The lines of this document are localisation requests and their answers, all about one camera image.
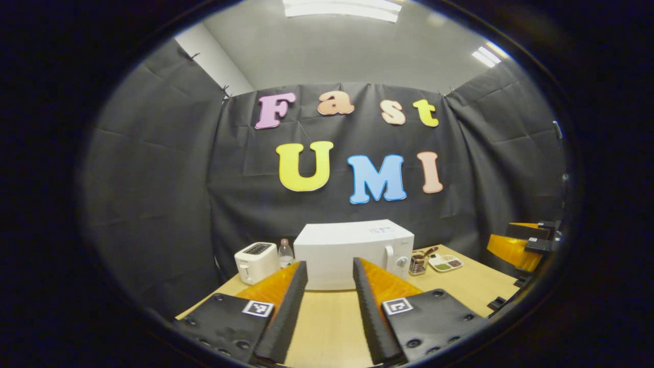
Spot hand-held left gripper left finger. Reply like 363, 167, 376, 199
176, 261, 309, 366

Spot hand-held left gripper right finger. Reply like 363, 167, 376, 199
353, 257, 488, 366

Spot white microwave oven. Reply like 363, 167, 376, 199
293, 219, 415, 291

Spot clear plastic bottle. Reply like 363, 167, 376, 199
278, 238, 295, 270

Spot white toaster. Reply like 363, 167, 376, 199
234, 242, 280, 285

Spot white divided dish of beans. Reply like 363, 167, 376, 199
428, 254, 464, 272

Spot small ceiling light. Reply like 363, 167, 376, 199
471, 43, 511, 68

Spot large ceiling light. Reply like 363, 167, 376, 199
283, 0, 403, 24

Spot metal wire utensil holder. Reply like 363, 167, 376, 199
409, 246, 439, 277

